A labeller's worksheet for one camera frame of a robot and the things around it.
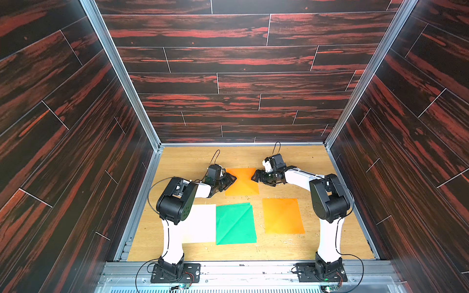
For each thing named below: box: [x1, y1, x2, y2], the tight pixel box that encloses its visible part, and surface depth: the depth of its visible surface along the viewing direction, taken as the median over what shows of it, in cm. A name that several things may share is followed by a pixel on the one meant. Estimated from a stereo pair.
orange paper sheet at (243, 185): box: [224, 167, 260, 196], surface depth 103 cm
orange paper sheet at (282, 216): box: [261, 198, 306, 235], surface depth 93 cm
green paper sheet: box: [215, 202, 258, 246], surface depth 88 cm
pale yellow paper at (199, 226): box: [181, 203, 217, 244], surface depth 88 cm
